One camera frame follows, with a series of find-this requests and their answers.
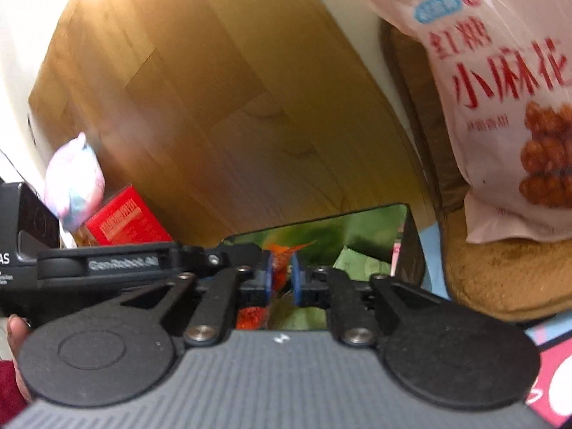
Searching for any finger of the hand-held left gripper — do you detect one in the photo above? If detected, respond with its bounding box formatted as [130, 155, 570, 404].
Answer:
[181, 242, 265, 278]

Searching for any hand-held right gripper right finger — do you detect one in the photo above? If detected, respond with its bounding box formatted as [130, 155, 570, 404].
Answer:
[290, 252, 443, 347]

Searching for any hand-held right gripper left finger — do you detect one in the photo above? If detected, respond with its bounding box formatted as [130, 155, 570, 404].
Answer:
[118, 250, 274, 347]

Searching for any red snack packet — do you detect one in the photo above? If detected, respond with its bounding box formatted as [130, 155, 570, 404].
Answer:
[235, 239, 314, 331]

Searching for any light green snack packet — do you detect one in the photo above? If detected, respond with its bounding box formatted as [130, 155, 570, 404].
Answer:
[333, 246, 394, 278]

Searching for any black cardboard box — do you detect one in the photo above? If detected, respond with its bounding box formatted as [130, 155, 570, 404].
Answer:
[221, 203, 425, 331]

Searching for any person's left hand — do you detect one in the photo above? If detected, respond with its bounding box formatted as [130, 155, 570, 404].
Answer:
[8, 315, 34, 405]

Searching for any red gift box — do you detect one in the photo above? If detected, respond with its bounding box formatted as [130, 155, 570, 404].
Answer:
[78, 183, 173, 247]

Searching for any pink blue plush toy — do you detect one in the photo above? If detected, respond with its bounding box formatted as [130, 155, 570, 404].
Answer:
[44, 132, 105, 233]

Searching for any wooden board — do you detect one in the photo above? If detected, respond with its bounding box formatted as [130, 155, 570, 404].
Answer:
[27, 0, 441, 251]

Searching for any brown seat cushion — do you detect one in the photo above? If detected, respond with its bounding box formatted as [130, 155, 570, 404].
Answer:
[378, 18, 572, 322]

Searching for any large pink snack bag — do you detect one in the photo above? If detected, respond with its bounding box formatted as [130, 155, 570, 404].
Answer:
[355, 0, 572, 244]

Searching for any blue cartoon pig bedsheet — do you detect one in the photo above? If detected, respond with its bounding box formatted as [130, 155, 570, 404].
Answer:
[420, 223, 572, 429]

